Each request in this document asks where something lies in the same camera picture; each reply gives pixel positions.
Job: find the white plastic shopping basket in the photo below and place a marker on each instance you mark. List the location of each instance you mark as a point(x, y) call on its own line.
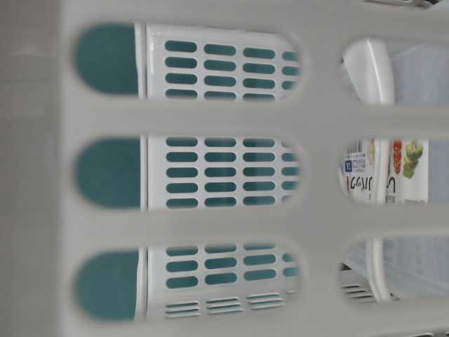
point(48, 115)

